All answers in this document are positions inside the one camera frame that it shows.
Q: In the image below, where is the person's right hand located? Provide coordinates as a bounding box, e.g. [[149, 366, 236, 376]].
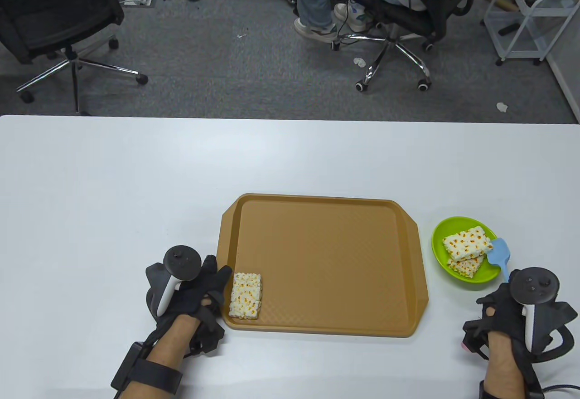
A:
[[462, 277, 580, 363]]

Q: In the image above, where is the person's left hand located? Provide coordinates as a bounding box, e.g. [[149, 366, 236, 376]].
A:
[[146, 255, 233, 356]]

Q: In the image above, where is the black and white controller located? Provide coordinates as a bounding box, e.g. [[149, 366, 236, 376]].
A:
[[510, 267, 560, 353], [157, 246, 201, 317]]

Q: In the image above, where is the white puffed rice cake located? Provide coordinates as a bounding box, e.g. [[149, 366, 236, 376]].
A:
[[448, 254, 485, 278], [443, 226, 494, 263], [228, 272, 263, 320]]

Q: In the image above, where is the light blue dessert shovel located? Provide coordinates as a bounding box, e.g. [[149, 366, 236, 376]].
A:
[[487, 238, 512, 284]]

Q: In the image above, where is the person's right forearm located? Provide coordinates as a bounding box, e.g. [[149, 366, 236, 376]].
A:
[[484, 331, 528, 399]]

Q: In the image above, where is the person's left forearm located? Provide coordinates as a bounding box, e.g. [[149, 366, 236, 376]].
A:
[[119, 315, 202, 399]]

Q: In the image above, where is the lime green plastic bowl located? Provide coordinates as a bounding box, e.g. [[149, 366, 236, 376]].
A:
[[431, 216, 507, 284]]

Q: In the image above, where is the black mesh office chair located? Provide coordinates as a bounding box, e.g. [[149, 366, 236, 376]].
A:
[[0, 0, 149, 116], [333, 0, 488, 93]]

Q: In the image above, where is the wooden rod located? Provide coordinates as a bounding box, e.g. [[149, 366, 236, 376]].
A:
[[476, 0, 519, 13]]

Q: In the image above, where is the black left wrist strap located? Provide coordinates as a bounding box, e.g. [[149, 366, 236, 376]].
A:
[[111, 342, 183, 395]]

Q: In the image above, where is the white wire cart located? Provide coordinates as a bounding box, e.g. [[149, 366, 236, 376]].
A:
[[483, 0, 580, 66]]

